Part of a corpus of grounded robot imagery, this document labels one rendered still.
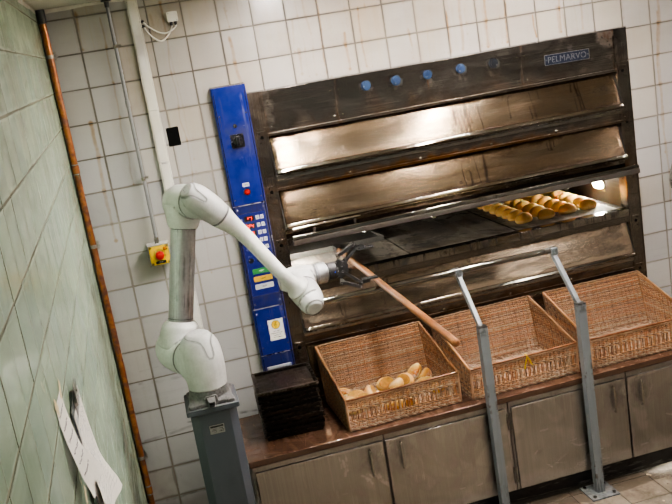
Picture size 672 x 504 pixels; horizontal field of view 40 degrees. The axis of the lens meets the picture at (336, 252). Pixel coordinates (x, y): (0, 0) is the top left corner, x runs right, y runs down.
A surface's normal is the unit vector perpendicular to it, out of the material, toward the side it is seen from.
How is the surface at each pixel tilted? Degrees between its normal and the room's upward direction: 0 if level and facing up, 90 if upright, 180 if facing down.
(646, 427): 90
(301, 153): 70
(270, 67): 90
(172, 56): 90
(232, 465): 90
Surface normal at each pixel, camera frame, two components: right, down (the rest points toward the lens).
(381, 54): 0.24, 0.18
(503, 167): 0.17, -0.15
